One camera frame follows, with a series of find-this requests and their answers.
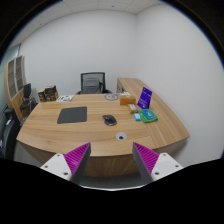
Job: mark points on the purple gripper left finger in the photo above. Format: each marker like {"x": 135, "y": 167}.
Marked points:
{"x": 69, "y": 166}

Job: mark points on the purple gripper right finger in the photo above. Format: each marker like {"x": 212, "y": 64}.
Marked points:
{"x": 153, "y": 166}

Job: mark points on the dark grey mouse pad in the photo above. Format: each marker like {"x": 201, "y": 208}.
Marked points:
{"x": 72, "y": 115}

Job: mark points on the black computer mouse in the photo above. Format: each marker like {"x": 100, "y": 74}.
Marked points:
{"x": 109, "y": 120}

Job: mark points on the green booklet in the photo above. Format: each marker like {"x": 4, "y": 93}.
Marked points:
{"x": 147, "y": 116}

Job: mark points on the small blue card box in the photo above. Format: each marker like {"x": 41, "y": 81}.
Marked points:
{"x": 137, "y": 117}

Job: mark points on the wooden office desk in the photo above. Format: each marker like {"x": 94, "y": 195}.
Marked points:
{"x": 43, "y": 137}

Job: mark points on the small tan box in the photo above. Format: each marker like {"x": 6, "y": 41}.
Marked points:
{"x": 132, "y": 108}

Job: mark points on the white green leaflet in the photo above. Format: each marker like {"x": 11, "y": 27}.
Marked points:
{"x": 65, "y": 98}

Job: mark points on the black chair at left edge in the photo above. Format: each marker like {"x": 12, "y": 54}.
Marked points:
{"x": 9, "y": 129}

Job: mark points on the brown cardboard box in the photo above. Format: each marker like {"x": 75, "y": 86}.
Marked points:
{"x": 124, "y": 100}

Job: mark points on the dark brown box stack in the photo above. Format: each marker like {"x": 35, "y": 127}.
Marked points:
{"x": 49, "y": 93}

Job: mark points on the round grey coaster disc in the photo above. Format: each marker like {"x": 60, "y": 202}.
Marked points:
{"x": 111, "y": 97}

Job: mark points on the black mesh office chair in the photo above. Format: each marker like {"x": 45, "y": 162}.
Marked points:
{"x": 93, "y": 83}

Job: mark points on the black side chair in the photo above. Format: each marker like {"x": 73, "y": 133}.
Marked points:
{"x": 28, "y": 101}

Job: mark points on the silver desk cable grommet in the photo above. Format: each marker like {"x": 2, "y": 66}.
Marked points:
{"x": 121, "y": 136}

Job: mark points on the wooden wall shelf cabinet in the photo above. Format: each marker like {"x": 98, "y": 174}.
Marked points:
{"x": 14, "y": 82}

